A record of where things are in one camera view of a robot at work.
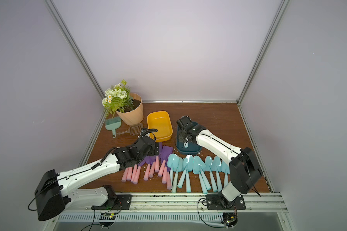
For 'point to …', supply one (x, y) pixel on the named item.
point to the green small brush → (113, 123)
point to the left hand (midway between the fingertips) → (155, 144)
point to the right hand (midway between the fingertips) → (184, 130)
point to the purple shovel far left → (125, 175)
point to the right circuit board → (229, 219)
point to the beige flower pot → (135, 116)
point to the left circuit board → (107, 216)
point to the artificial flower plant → (117, 98)
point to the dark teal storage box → (190, 147)
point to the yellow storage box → (160, 121)
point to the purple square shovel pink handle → (157, 157)
